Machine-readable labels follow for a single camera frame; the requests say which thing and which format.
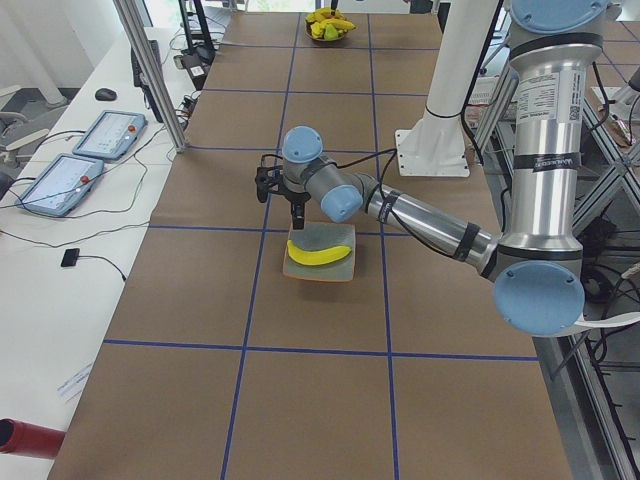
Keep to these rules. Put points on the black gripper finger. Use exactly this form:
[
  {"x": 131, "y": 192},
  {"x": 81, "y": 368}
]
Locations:
[{"x": 297, "y": 215}]

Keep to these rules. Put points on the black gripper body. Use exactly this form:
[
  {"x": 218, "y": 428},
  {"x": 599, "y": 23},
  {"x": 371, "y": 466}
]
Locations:
[{"x": 296, "y": 196}]

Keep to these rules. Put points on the yellow banana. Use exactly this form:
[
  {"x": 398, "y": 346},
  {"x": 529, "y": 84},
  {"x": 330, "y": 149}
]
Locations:
[
  {"x": 338, "y": 23},
  {"x": 340, "y": 16},
  {"x": 317, "y": 31},
  {"x": 316, "y": 17},
  {"x": 317, "y": 257}
]

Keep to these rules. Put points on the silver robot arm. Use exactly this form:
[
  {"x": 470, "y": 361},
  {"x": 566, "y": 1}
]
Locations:
[{"x": 534, "y": 263}]

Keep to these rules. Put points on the grey square plate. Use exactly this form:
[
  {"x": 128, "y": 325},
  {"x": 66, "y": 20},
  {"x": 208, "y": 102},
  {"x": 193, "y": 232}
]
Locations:
[{"x": 318, "y": 236}]

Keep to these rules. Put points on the brown wicker basket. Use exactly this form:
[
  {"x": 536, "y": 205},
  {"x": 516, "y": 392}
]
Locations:
[{"x": 343, "y": 34}]

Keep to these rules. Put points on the green pear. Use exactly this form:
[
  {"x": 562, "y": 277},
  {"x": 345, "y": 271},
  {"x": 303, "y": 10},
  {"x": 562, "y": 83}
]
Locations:
[{"x": 330, "y": 33}]

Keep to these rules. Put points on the teach pendant far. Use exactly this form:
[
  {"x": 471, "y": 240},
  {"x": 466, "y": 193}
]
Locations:
[{"x": 111, "y": 135}]

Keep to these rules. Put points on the teach pendant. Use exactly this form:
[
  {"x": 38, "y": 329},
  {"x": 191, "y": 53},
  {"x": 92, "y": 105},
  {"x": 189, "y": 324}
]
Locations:
[
  {"x": 111, "y": 135},
  {"x": 61, "y": 186}
]

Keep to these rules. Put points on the black computer mouse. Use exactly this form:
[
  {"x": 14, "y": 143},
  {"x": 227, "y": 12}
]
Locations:
[{"x": 105, "y": 94}]

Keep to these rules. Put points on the teach pendant near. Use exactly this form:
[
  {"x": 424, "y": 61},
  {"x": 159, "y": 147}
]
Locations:
[{"x": 61, "y": 186}]

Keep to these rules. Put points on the small black box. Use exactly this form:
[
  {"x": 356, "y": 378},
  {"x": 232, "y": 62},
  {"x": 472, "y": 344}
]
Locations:
[{"x": 70, "y": 257}]

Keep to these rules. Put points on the white chair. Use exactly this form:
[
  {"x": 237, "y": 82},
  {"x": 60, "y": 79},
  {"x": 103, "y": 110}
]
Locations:
[{"x": 621, "y": 320}]

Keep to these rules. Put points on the red cylinder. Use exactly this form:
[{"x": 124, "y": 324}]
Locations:
[{"x": 29, "y": 440}]

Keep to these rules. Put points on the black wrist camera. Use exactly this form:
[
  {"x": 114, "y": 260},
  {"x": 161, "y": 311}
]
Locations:
[{"x": 268, "y": 181}]

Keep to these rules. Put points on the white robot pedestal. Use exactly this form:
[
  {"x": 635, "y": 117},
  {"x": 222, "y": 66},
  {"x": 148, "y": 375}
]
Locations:
[{"x": 435, "y": 146}]

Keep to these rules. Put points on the aluminium frame post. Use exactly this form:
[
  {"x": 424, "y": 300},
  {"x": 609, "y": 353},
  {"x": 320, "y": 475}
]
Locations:
[{"x": 160, "y": 101}]

